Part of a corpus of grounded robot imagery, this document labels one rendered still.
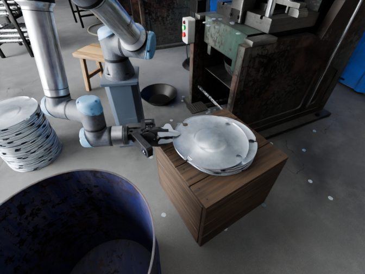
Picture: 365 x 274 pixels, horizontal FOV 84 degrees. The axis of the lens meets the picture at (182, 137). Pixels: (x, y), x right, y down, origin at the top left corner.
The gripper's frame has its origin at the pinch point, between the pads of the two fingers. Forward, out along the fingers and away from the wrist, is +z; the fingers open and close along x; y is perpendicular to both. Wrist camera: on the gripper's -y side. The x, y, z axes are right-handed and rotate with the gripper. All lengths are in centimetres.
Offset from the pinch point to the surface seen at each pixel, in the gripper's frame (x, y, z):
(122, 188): -0.1, -21.3, -19.2
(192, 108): 24, 50, 17
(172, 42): 37, 210, 21
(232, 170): 1.6, -16.8, 16.8
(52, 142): 35, 37, -68
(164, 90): 38, 98, 1
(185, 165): 5.6, -10.0, 1.8
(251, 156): 0.7, -12.0, 25.4
